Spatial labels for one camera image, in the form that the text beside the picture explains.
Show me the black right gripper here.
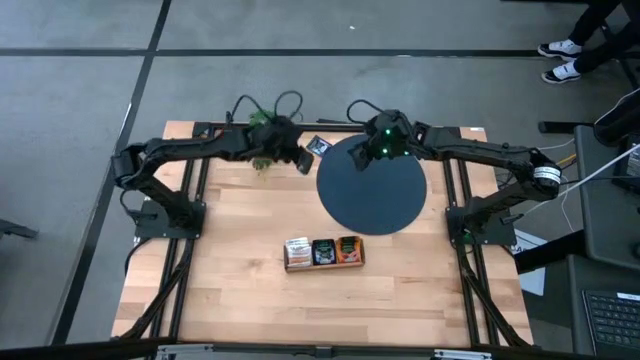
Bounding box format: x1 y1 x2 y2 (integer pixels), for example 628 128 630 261
349 110 416 172

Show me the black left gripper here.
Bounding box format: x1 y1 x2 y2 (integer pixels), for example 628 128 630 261
248 117 315 175

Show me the black blackcurrant tea packet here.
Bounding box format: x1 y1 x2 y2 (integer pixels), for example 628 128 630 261
305 135 333 157
312 238 337 265

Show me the white orange Tazo tea packet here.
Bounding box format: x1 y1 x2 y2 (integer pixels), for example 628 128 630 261
284 236 313 268

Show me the orange black-label tea packet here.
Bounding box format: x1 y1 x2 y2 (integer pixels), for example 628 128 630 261
336 236 363 264

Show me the wooden three-compartment tray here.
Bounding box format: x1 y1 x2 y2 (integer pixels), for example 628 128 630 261
283 235 366 273

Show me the small green potted plant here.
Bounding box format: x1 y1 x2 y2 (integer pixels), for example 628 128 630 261
248 109 281 172

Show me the dark blue round mat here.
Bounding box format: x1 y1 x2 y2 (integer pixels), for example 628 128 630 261
316 133 429 237

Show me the black front crossbar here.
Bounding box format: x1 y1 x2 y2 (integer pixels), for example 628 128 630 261
0 337 596 360

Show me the black desk foot bar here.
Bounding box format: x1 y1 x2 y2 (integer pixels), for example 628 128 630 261
513 229 587 275
538 120 597 135

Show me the white sheet on floor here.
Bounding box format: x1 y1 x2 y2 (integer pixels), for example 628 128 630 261
512 228 547 297

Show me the grey desk with laptop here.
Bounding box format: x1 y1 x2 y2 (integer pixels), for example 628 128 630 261
519 253 640 360

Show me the grey side desk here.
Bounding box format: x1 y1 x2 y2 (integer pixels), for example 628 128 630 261
572 124 640 271

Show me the black bag with white trim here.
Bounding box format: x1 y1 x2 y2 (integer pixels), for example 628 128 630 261
593 87 640 149

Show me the person's leg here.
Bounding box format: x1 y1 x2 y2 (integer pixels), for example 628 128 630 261
574 27 640 75
568 0 624 47

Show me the black desktop device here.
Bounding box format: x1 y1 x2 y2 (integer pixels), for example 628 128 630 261
613 132 640 196

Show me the black stand foot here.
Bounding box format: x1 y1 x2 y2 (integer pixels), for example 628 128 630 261
0 218 40 242

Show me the dark laptop keyboard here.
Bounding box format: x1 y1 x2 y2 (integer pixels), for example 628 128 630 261
582 288 640 354

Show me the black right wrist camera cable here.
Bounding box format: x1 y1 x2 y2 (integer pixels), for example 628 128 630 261
346 98 385 125

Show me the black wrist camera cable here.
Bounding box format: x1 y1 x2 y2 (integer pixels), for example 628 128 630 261
346 98 385 125
227 89 305 125

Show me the black left wrist camera cable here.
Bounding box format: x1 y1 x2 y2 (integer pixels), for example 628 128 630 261
227 89 305 125

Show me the black aluminium table frame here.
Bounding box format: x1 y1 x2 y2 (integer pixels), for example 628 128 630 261
112 110 534 349

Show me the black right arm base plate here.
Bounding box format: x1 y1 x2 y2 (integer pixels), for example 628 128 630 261
446 204 518 247

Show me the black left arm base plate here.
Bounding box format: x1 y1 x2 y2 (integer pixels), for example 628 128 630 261
133 199 206 240

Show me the silver metal bracket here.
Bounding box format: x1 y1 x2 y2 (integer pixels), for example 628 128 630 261
432 348 494 360
155 343 214 360

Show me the thick white cable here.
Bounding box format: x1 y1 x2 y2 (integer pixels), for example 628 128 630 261
519 143 640 217

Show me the thin black cable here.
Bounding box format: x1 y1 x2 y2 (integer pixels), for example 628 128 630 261
559 174 640 187

